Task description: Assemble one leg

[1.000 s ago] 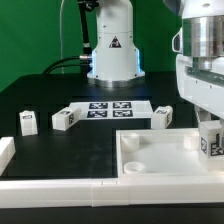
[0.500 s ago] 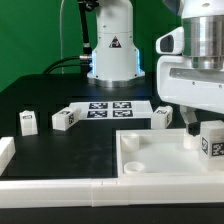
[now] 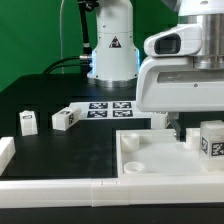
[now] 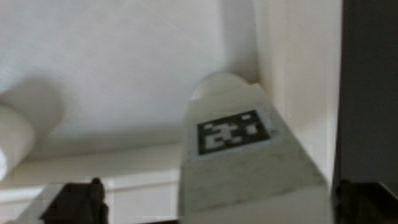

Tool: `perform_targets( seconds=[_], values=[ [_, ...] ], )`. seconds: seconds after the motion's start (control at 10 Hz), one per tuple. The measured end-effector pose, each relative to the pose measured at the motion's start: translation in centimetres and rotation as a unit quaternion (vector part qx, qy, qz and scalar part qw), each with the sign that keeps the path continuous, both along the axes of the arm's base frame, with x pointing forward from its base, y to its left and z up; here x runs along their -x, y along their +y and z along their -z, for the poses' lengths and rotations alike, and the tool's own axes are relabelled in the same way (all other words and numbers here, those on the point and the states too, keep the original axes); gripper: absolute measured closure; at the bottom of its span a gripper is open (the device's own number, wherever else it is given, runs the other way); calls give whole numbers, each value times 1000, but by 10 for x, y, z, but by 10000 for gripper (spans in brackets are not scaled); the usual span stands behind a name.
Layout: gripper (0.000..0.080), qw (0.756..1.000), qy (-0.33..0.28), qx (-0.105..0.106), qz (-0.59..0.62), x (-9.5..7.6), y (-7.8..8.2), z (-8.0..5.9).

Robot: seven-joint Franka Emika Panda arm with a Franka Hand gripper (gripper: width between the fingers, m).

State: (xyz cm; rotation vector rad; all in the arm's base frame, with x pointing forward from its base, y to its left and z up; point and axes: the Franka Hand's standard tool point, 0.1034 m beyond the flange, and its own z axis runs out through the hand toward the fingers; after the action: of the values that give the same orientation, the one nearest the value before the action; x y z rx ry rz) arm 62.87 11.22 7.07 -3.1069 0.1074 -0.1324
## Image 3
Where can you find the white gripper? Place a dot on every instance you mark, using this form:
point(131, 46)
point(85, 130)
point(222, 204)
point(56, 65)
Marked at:
point(168, 80)

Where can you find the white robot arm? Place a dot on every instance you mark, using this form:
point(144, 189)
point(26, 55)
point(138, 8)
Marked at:
point(115, 60)

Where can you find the white marker tag sheet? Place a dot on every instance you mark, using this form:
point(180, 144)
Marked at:
point(109, 110)

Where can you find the white fence wall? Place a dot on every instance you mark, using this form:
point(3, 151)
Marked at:
point(126, 190)

